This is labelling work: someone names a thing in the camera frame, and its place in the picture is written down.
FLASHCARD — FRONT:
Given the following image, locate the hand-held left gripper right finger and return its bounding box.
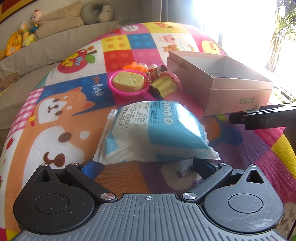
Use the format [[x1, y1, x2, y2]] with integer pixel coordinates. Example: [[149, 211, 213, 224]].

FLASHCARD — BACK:
[[181, 159, 265, 204]]

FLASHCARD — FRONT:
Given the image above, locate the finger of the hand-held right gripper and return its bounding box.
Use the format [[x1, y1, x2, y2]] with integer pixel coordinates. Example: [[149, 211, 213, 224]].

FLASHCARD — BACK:
[[229, 104, 296, 125], [244, 113, 296, 131]]

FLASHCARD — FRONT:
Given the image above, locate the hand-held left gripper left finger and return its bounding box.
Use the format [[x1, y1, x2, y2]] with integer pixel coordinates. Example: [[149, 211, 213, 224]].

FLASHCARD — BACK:
[[33, 161, 118, 204]]

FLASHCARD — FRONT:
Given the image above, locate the pink cardboard box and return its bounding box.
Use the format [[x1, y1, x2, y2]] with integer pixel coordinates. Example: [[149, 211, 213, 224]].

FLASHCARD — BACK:
[[166, 50, 274, 117]]

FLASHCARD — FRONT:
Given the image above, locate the blue white plastic packet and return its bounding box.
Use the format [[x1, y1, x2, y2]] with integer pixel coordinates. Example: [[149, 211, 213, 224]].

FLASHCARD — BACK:
[[92, 100, 221, 165]]

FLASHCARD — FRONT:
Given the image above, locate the colourful cartoon play mat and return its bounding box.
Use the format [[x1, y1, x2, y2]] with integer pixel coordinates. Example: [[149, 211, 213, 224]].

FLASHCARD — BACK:
[[0, 22, 296, 241]]

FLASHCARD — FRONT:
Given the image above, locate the yellow pink cupcake toy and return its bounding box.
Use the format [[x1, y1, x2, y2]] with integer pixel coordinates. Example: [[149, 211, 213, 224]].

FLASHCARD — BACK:
[[148, 71, 184, 100]]

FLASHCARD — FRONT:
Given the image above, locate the pink toy pan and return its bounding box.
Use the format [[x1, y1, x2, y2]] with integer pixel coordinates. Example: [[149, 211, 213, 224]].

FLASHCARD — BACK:
[[107, 70, 160, 101]]

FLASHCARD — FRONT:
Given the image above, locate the green plant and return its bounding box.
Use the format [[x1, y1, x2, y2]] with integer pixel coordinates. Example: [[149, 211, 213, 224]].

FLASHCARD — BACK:
[[266, 0, 296, 73]]

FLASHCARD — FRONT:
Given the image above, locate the pale yellow flat toy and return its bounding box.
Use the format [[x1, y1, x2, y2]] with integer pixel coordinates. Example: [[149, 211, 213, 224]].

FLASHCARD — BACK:
[[113, 71, 145, 91]]

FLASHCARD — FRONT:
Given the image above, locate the beige sofa cushion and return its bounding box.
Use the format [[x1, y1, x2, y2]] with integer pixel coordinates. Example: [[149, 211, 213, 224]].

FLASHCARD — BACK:
[[0, 21, 121, 78], [0, 61, 61, 131]]

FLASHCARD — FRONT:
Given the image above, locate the orange plastic toy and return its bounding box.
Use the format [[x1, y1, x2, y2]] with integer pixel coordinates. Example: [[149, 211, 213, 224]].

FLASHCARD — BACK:
[[123, 62, 148, 74]]

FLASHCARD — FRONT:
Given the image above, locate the orange tiger plush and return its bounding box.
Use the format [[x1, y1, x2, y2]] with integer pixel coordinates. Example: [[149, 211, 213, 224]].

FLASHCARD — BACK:
[[5, 32, 24, 57]]

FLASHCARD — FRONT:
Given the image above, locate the yellow duck plush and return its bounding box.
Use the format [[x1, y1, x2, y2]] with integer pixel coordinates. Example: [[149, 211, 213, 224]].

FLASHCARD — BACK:
[[18, 22, 37, 46]]

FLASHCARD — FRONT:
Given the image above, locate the tan pillow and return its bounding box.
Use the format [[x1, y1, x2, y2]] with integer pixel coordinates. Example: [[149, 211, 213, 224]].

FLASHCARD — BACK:
[[35, 0, 85, 39]]

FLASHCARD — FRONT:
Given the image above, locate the grey-green neck pillow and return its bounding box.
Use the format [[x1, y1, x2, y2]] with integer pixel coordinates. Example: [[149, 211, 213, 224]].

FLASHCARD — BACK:
[[80, 0, 115, 25]]

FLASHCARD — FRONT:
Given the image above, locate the red-haired doll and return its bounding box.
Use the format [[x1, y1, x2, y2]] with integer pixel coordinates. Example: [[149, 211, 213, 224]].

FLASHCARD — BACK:
[[28, 9, 45, 36]]

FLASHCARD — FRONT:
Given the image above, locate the cream bear plush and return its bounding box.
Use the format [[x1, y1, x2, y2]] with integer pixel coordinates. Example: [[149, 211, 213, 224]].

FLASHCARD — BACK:
[[98, 5, 115, 23]]

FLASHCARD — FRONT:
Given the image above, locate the small keychain figurine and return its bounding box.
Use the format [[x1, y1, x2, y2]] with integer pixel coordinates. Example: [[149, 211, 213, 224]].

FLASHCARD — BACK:
[[144, 64, 168, 82]]

